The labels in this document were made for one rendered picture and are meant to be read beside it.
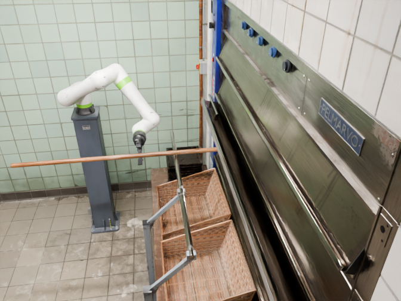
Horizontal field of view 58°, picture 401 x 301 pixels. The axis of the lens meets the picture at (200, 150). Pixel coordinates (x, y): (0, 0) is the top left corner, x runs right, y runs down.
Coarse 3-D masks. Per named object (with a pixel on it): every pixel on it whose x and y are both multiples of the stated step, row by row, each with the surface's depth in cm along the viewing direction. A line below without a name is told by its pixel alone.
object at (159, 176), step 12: (156, 168) 333; (204, 168) 333; (156, 180) 317; (156, 192) 303; (156, 204) 289; (156, 228) 266; (156, 240) 256; (156, 252) 247; (156, 264) 238; (156, 276) 230; (180, 300) 215
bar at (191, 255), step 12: (180, 180) 217; (180, 192) 207; (168, 204) 212; (156, 216) 216; (144, 228) 218; (144, 240) 223; (192, 252) 169; (180, 264) 171; (168, 276) 174; (144, 288) 178; (156, 288) 177; (144, 300) 179; (156, 300) 254
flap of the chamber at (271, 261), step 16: (224, 128) 224; (224, 144) 206; (240, 160) 194; (240, 176) 180; (256, 192) 170; (240, 208) 157; (256, 208) 159; (256, 224) 150; (272, 224) 152; (272, 240) 144; (256, 256) 135; (272, 256) 136; (272, 272) 129; (288, 272) 130; (288, 288) 124
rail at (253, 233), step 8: (208, 112) 235; (216, 136) 208; (224, 152) 193; (224, 160) 187; (232, 176) 174; (232, 184) 171; (240, 192) 164; (240, 200) 159; (248, 216) 150; (248, 224) 146; (256, 240) 139; (256, 248) 136; (264, 256) 132; (264, 264) 129; (264, 272) 127; (272, 280) 123; (272, 288) 120
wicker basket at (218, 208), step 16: (192, 176) 286; (208, 176) 288; (160, 192) 289; (176, 192) 292; (192, 192) 294; (208, 192) 291; (160, 208) 262; (176, 208) 284; (192, 208) 284; (208, 208) 283; (224, 208) 252; (160, 224) 269; (176, 224) 269; (192, 224) 269; (208, 224) 269
